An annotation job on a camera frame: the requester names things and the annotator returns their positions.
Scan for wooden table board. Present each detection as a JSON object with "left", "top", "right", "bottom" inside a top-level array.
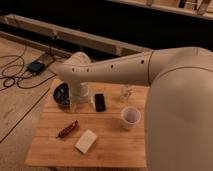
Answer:
[{"left": 25, "top": 83, "right": 148, "bottom": 168}]

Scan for blue power box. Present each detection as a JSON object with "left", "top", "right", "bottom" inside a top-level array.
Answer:
[{"left": 27, "top": 61, "right": 45, "bottom": 74}]

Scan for brown red snack bar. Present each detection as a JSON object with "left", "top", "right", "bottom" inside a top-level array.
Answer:
[{"left": 57, "top": 120, "right": 78, "bottom": 138}]

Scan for dark ceramic bowl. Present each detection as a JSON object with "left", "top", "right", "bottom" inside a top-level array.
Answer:
[{"left": 53, "top": 83, "right": 70, "bottom": 107}]

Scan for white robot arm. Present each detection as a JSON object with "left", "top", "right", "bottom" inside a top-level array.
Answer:
[{"left": 57, "top": 47, "right": 213, "bottom": 171}]

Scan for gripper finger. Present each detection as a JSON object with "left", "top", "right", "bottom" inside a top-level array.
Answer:
[
  {"left": 69, "top": 102, "right": 76, "bottom": 112},
  {"left": 89, "top": 97, "right": 95, "bottom": 109}
]

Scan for black phone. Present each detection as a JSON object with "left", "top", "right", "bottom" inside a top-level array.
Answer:
[{"left": 94, "top": 93, "right": 106, "bottom": 112}]

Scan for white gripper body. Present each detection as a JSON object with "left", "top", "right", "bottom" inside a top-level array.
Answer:
[{"left": 69, "top": 83, "right": 89, "bottom": 103}]

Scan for clear glass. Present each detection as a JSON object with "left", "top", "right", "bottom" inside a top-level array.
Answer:
[{"left": 120, "top": 85, "right": 132, "bottom": 102}]

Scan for long wooden beam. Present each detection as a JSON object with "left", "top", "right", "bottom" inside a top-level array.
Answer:
[{"left": 0, "top": 14, "right": 149, "bottom": 56}]

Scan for white paper cup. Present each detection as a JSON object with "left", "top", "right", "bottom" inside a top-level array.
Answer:
[{"left": 121, "top": 106, "right": 141, "bottom": 130}]

